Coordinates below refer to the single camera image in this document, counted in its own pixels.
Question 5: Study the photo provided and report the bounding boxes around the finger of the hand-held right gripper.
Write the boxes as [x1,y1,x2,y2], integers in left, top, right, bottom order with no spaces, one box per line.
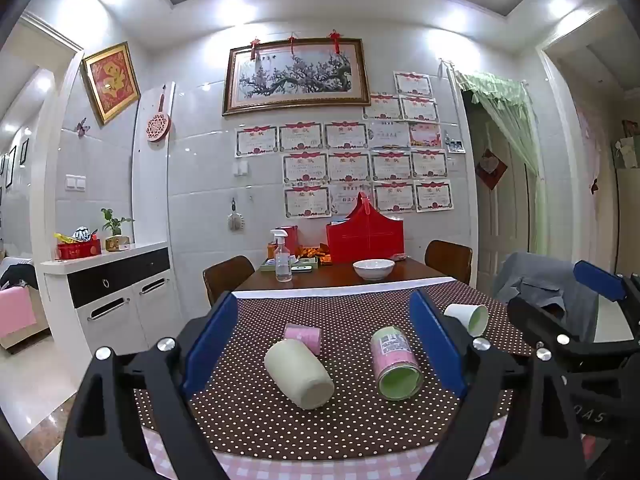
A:
[506,294,640,361]
[573,259,640,307]

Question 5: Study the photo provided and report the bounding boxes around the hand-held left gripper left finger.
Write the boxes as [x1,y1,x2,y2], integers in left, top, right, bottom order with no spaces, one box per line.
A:
[57,291,240,480]

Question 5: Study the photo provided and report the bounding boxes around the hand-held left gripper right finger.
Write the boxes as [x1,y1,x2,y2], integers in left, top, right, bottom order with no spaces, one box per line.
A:
[409,289,586,480]

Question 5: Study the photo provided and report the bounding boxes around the pink labelled cup green inside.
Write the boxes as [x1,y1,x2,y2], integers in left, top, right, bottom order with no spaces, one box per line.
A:
[370,326,425,402]

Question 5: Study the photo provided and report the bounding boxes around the white paper cup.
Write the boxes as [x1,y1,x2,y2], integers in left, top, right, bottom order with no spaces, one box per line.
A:
[443,303,489,337]

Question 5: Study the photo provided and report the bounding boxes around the small pink cup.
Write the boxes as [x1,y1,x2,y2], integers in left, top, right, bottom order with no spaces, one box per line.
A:
[283,323,322,356]

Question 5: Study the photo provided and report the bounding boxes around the cream plastic cup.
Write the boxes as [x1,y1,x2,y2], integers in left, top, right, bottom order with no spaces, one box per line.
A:
[264,338,335,411]

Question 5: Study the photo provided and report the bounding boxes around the grey jacket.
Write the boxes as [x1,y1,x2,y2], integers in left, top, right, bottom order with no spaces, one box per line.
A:
[492,252,601,342]

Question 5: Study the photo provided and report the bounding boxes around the brown wooden chair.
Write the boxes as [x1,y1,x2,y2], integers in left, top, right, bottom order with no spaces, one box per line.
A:
[202,255,256,307]
[425,240,473,285]

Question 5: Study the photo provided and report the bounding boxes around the white ceramic bowl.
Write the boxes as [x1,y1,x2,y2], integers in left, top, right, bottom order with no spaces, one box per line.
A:
[353,259,396,282]

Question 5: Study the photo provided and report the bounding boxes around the white door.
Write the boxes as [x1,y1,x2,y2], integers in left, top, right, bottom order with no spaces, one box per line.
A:
[462,92,532,262]

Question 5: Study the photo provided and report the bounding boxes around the white sideboard cabinet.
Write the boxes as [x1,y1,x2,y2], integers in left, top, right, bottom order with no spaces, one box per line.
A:
[41,241,173,357]

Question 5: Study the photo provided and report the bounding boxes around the clear spray bottle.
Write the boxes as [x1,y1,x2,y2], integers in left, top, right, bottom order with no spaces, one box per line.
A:
[270,229,293,283]

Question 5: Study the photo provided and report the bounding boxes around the brown polka-dot tablecloth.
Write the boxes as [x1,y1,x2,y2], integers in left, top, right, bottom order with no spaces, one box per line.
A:
[132,277,541,461]

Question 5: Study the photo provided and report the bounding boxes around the green flat box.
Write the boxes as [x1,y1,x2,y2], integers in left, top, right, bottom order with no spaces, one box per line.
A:
[260,257,320,273]

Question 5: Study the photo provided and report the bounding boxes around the large red gift bag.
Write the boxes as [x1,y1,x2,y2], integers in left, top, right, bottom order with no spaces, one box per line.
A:
[326,192,406,266]

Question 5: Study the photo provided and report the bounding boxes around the small red bag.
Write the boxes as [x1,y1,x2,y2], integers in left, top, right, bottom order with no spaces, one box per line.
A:
[280,225,299,258]

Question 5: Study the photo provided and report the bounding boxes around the orange snack packets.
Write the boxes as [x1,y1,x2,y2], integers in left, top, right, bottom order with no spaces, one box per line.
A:
[295,244,332,266]

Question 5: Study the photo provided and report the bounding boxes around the red diamond door decoration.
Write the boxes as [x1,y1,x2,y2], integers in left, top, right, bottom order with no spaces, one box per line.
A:
[475,147,508,190]

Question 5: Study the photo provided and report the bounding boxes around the potted green plant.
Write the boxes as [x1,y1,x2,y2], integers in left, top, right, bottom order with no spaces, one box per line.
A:
[101,208,135,252]

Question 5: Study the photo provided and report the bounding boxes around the red tin basket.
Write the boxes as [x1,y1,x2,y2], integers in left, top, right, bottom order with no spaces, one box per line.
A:
[55,239,102,261]

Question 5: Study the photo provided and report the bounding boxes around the pink checked tablecloth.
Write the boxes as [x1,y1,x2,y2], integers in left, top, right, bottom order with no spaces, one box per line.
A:
[140,415,508,480]

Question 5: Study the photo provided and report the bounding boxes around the green sheer curtain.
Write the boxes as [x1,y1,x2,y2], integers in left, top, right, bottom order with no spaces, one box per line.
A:
[452,70,548,256]

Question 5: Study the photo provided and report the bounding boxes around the pink sofa cover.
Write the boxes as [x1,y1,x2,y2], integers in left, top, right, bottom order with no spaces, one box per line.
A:
[0,285,38,341]

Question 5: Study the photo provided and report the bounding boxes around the round pink hanging ornament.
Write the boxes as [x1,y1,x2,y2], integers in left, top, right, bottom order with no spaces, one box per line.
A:
[146,94,173,143]

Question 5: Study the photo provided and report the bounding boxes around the gold framed red picture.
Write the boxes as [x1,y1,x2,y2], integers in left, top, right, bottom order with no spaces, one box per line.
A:
[81,42,142,126]

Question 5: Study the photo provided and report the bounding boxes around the framed plum blossom painting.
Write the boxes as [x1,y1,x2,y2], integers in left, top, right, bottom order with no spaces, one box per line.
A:
[222,37,371,117]

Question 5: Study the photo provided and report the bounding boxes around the group of wall certificates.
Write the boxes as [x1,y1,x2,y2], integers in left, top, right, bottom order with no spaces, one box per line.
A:
[234,71,455,220]

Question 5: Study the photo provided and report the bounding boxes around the black framed wall pictures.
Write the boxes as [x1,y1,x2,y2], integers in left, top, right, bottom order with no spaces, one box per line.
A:
[4,137,30,189]

